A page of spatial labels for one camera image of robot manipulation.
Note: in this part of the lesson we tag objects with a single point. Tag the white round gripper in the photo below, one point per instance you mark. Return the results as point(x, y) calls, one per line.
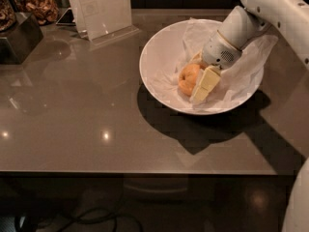
point(218, 52)

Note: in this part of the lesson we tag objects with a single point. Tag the orange fruit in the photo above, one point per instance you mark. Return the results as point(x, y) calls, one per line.
point(187, 78)

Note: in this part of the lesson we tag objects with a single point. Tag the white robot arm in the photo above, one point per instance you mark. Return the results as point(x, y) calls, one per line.
point(291, 19)

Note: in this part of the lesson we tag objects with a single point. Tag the white bowl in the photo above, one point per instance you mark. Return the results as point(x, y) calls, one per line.
point(157, 68)

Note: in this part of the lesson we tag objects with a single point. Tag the white paper liner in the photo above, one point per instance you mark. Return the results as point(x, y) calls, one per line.
point(241, 71)

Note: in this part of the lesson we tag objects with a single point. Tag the clear acrylic sign holder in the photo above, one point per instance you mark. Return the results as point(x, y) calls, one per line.
point(102, 21)

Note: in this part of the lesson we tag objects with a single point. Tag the jar of dried fruit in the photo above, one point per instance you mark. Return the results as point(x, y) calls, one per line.
point(45, 11)

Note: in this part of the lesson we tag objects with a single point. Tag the dark metal box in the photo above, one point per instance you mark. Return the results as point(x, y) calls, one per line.
point(19, 41)

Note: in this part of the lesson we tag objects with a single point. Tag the jar of nuts at edge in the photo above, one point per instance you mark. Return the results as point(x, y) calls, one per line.
point(7, 15)

